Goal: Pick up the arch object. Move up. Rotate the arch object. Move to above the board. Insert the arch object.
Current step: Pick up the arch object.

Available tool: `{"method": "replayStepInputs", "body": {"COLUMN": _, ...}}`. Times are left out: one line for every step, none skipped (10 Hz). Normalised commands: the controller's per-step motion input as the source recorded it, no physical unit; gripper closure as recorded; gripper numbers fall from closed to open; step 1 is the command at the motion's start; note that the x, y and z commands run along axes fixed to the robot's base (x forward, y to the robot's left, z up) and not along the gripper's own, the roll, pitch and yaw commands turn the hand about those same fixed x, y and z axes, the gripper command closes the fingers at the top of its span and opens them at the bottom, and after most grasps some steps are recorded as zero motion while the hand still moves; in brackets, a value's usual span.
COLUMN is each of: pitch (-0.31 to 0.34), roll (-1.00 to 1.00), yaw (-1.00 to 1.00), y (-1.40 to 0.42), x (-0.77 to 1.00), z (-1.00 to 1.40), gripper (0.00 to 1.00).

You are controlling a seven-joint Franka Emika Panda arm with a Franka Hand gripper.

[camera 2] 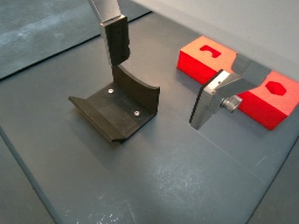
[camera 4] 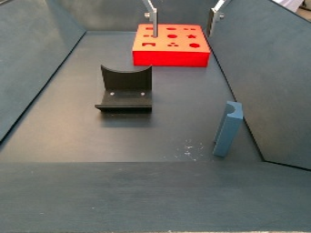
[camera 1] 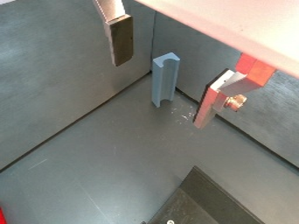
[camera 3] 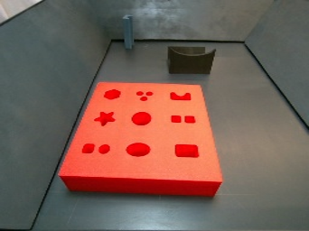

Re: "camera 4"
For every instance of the red shape sorting board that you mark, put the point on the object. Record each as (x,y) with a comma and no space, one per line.
(180,46)

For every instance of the black curved holder stand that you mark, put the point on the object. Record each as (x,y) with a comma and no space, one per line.
(128,90)

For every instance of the blue arch block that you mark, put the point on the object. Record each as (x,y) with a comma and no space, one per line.
(229,127)

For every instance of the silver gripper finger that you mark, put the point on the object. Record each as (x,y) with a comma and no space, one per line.
(216,16)
(152,14)

